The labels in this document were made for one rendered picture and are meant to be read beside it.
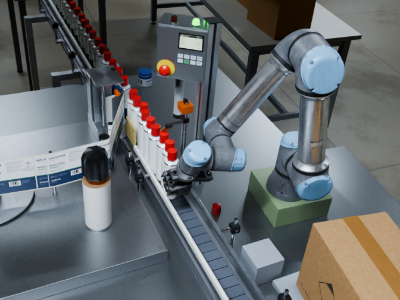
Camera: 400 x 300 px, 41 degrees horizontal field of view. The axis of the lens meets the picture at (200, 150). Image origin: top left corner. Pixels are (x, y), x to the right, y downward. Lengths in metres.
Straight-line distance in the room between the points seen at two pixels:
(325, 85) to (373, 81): 3.41
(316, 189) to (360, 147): 2.25
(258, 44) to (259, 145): 1.12
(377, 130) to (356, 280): 2.83
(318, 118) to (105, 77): 0.88
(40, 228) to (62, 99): 0.89
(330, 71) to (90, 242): 0.91
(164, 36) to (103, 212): 0.59
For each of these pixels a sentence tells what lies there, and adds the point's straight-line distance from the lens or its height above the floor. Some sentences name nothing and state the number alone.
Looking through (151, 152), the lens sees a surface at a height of 0.98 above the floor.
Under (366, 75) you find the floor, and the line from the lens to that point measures 4.95.
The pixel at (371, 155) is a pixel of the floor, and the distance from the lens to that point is 3.91.
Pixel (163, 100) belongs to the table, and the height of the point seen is 0.83.
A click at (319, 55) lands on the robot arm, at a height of 1.55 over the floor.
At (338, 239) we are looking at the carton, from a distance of 1.53.
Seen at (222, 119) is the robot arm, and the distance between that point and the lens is 1.67.
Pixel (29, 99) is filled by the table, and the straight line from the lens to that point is 2.58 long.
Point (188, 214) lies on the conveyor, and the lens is 1.86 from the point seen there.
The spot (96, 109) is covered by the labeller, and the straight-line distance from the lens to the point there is 2.15.
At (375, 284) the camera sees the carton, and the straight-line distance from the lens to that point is 1.46.
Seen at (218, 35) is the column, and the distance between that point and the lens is 1.71.
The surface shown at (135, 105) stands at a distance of 2.07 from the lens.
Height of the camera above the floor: 2.16
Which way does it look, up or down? 37 degrees down
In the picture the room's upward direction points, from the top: 5 degrees clockwise
